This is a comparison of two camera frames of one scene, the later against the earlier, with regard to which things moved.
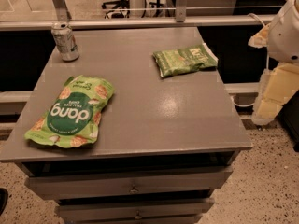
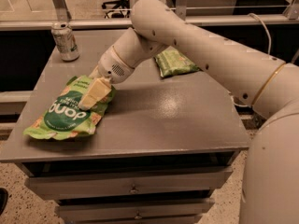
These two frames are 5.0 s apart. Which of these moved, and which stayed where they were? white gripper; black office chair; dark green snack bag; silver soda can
Moved: white gripper
Stayed: silver soda can; black office chair; dark green snack bag
